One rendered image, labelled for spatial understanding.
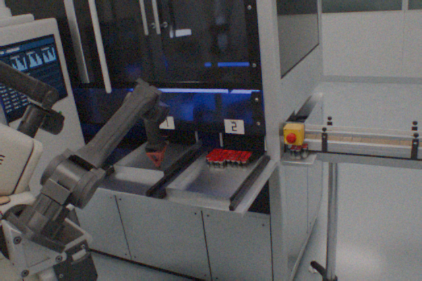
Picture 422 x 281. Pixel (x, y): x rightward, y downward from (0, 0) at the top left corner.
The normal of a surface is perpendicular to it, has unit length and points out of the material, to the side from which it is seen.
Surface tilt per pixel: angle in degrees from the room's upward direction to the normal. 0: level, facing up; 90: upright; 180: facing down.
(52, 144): 90
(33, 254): 90
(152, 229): 90
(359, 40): 90
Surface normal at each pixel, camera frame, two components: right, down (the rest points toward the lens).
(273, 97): -0.42, 0.39
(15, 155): 0.73, 0.18
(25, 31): 0.93, 0.04
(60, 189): 0.18, -0.24
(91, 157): 0.39, -0.62
